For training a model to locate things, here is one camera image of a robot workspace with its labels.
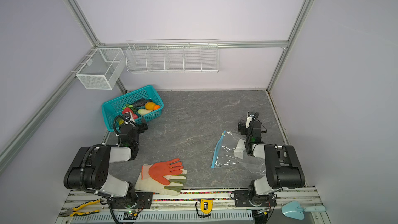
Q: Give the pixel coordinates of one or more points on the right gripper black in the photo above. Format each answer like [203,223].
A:
[244,127]

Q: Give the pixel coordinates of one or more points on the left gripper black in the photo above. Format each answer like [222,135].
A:
[137,125]

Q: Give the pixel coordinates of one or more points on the teal plastic basket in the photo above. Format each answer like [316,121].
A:
[111,109]

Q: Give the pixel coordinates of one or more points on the clear zip top bag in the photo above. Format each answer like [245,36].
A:
[230,152]

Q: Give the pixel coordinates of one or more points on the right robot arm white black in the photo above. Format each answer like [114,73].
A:
[282,166]

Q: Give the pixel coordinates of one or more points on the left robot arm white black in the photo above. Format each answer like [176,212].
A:
[89,170]

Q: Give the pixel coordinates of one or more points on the red toy strawberry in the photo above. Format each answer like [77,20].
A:
[127,111]

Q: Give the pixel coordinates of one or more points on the dark toy eggplant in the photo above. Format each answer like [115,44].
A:
[141,103]

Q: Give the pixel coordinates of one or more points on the orange toy fruit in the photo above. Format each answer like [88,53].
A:
[150,105]

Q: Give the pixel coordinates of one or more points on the white mesh box basket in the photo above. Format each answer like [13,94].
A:
[102,69]

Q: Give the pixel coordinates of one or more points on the green striped work glove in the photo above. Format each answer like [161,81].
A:
[146,183]

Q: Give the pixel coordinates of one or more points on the yellow tape measure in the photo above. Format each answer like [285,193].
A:
[203,208]

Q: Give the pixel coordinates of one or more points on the teal plastic scoop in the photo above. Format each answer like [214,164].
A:
[295,211]

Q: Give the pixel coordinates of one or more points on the yellow black pliers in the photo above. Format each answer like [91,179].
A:
[77,211]

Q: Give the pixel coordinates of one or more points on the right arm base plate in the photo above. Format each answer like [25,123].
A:
[245,198]

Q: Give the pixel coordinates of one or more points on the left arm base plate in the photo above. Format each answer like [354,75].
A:
[140,200]

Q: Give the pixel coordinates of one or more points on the white wire shelf basket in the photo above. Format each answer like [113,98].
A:
[172,56]

